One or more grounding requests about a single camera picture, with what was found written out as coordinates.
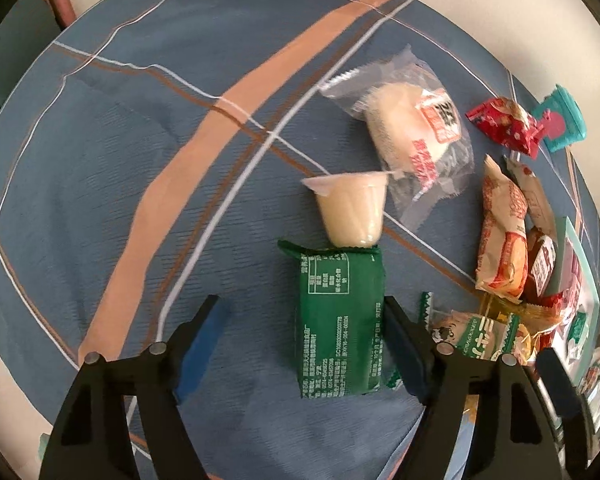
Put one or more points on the mint green snack packet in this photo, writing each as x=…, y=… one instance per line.
x=578, y=335

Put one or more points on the orange bread packet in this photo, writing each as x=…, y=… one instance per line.
x=502, y=230

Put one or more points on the yellow snack packet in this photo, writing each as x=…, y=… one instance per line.
x=530, y=317

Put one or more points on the white bun in clear wrapper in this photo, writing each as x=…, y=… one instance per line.
x=410, y=125

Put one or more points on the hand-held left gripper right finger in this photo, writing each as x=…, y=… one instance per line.
x=405, y=355

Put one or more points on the teal cube box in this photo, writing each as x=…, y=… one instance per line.
x=562, y=120

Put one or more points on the cream jelly cup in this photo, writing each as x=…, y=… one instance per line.
x=350, y=210

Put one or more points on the pink snack packet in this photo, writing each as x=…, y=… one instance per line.
x=574, y=272

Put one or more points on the green white cookie packet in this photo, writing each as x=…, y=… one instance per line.
x=480, y=335

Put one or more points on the red checkered snack packet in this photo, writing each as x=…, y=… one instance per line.
x=555, y=302

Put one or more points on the white brown snack packet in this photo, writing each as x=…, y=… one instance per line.
x=535, y=195

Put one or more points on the dark green snack packet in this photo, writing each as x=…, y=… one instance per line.
x=340, y=320

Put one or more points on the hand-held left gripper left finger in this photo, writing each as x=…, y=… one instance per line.
x=202, y=345

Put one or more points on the red sauce packet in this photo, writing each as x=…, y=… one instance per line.
x=542, y=265

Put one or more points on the blue plaid bedsheet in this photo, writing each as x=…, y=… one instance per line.
x=130, y=160

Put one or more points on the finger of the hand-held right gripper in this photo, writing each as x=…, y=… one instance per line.
x=560, y=380

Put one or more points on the red candy packet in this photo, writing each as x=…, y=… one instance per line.
x=500, y=122

